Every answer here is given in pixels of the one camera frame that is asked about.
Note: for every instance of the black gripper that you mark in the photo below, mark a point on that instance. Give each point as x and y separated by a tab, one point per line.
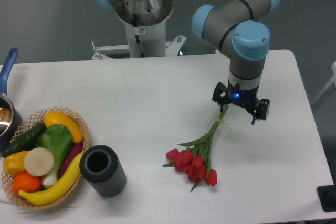
259	109

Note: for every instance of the red tulip bouquet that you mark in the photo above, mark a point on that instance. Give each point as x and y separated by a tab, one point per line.
194	160

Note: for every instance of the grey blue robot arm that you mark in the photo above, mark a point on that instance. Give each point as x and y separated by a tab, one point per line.
233	29

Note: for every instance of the black device at table edge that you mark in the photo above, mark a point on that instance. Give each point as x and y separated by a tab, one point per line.
327	197

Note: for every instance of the dark grey ribbed vase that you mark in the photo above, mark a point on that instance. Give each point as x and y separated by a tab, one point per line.
101	168

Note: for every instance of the purple sweet potato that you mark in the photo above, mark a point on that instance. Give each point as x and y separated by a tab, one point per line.
74	151

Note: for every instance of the green bok choy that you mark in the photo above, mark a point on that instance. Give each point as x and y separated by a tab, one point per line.
57	139

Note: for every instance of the yellow banana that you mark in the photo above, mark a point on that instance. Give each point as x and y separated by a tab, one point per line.
59	189

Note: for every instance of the yellow squash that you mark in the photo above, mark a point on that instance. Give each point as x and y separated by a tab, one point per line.
54	117

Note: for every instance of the green cucumber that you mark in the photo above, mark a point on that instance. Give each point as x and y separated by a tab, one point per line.
26	141

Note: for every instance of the orange fruit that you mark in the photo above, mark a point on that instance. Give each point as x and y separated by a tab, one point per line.
26	182

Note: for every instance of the yellow bell pepper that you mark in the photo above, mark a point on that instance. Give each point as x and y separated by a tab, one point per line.
14	163

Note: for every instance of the white frame at right edge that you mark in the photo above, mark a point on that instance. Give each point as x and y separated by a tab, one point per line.
325	91

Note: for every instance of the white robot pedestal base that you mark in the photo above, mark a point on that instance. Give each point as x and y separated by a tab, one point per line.
145	27

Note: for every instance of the blue handled saucepan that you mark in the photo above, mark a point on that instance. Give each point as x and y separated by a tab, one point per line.
10	118

